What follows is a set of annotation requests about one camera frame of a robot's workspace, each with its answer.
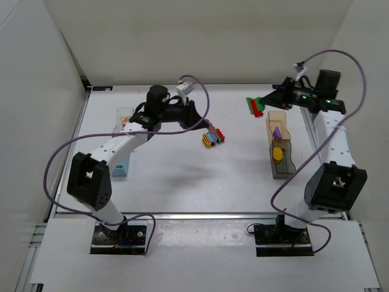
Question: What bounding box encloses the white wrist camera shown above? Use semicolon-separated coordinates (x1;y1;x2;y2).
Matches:
176;82;195;105
292;61;307;82

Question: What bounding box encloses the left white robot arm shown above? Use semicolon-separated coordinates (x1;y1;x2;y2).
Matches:
67;82;208;233

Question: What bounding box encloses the yellow round lego brick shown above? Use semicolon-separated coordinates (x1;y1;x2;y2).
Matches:
272;147;283;163

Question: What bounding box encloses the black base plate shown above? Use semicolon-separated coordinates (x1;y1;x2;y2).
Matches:
246;223;314;257
89;223;147;256

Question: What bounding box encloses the blue container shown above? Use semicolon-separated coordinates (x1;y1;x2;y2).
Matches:
111;154;131;177

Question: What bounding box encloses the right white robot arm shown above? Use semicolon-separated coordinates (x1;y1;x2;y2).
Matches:
261;69;367;230

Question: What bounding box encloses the grey translucent container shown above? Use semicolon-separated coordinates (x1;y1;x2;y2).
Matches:
269;140;296;179

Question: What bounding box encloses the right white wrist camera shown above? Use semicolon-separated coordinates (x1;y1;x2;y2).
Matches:
292;61;307;82

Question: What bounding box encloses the red green top lego stack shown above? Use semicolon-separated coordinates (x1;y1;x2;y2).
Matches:
246;97;265;118

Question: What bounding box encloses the purple lego plate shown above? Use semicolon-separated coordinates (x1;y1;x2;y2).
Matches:
207;121;216;133

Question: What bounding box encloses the yellow purple green lego stack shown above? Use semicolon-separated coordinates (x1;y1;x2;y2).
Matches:
202;128;225;148

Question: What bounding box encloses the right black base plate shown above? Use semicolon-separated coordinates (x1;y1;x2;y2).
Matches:
246;223;314;257

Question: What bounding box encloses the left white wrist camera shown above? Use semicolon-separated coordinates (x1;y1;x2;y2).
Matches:
176;82;195;105

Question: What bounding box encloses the orange translucent container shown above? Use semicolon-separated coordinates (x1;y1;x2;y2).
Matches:
266;111;291;143

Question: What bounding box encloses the purple lego piece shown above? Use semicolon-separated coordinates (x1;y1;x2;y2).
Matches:
272;127;283;140

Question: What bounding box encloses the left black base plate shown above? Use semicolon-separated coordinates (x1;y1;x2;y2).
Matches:
89;223;147;256

